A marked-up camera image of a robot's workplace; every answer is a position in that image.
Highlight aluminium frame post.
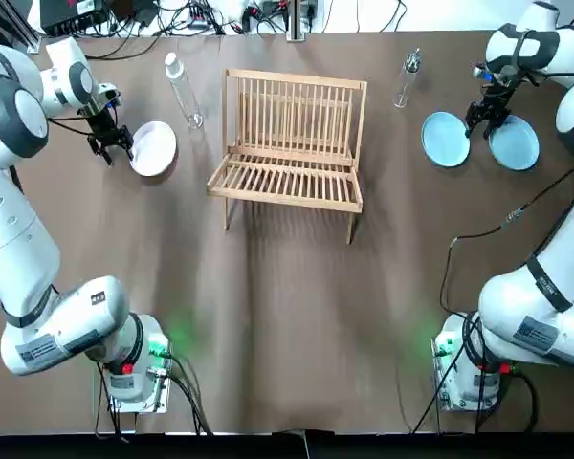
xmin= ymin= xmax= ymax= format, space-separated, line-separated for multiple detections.
xmin=7 ymin=9 xmax=47 ymax=55
xmin=286 ymin=0 xmax=313 ymax=42

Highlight grey hub red plugs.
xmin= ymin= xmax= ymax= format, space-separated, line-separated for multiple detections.
xmin=184 ymin=7 xmax=210 ymax=29

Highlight black box red logo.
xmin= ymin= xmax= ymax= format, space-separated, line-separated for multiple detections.
xmin=41 ymin=0 xmax=121 ymax=37

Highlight pale plate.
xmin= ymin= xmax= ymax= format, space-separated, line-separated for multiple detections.
xmin=128 ymin=120 xmax=179 ymax=179

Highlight clear bottle white cap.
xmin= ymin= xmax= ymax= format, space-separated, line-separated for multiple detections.
xmin=164 ymin=51 xmax=205 ymax=131

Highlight black cable with connector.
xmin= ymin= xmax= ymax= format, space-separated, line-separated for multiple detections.
xmin=438 ymin=160 xmax=574 ymax=317

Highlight clear bottle silver pump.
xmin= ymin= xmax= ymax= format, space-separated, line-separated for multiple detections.
xmin=391 ymin=46 xmax=423 ymax=109

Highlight wooden plate rack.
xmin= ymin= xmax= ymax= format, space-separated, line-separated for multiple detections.
xmin=206 ymin=68 xmax=368 ymax=246

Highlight blue plate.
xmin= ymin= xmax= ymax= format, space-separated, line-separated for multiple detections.
xmin=488 ymin=114 xmax=541 ymax=172
xmin=420 ymin=110 xmax=473 ymax=169

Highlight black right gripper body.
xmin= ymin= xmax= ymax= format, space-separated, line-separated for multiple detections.
xmin=477 ymin=81 xmax=513 ymax=116

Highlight black power adapter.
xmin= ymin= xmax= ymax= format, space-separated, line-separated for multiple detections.
xmin=132 ymin=0 xmax=163 ymax=26

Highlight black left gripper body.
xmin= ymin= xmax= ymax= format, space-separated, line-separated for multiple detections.
xmin=81 ymin=107 xmax=121 ymax=141

